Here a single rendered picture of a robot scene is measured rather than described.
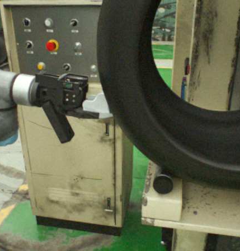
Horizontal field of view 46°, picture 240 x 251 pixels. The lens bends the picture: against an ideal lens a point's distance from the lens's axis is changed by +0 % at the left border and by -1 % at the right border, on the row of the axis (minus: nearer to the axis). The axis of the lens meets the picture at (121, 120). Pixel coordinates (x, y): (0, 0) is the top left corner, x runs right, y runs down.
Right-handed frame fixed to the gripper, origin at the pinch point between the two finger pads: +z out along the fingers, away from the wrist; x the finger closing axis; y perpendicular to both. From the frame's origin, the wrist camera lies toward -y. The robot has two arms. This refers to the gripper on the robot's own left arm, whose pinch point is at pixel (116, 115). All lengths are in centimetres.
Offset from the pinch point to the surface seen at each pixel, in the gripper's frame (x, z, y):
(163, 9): 910, -34, -8
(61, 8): 65, -40, 17
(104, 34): -10.2, -2.4, 19.3
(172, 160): -11.9, 13.8, -2.2
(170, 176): -7.7, 14.7, -8.7
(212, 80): 27.7, 24.1, 5.1
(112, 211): 60, -5, -84
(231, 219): -6.1, 30.6, -18.0
